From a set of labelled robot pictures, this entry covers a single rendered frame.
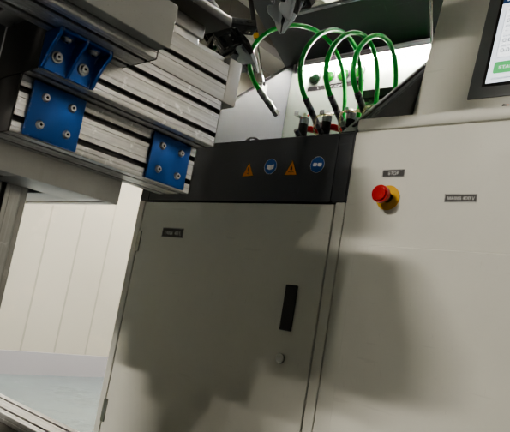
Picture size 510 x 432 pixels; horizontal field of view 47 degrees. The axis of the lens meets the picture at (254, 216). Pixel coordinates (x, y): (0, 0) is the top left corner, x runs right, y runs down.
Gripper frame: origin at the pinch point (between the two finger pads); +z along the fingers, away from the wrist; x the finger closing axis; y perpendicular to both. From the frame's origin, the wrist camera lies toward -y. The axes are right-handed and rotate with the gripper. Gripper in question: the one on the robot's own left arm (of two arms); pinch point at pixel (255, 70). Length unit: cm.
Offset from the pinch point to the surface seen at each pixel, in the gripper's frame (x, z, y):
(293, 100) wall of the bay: -33.9, 6.3, -31.4
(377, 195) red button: 45, 47, 27
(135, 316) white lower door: -25, 39, 63
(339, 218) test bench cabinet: 33, 47, 29
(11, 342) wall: -201, 9, 80
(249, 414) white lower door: 10, 71, 63
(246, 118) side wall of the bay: -29.6, 4.5, -7.2
